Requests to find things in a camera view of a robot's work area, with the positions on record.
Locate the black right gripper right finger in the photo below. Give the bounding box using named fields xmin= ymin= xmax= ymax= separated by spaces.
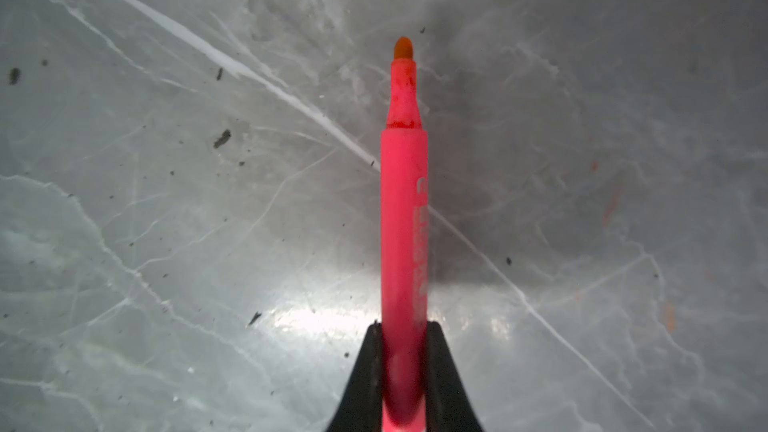
xmin=424 ymin=321 xmax=483 ymax=432

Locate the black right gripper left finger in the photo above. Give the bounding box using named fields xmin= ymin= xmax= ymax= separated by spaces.
xmin=326 ymin=322 xmax=383 ymax=432

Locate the pink highlighter marker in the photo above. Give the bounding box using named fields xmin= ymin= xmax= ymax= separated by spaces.
xmin=380 ymin=37 xmax=429 ymax=431

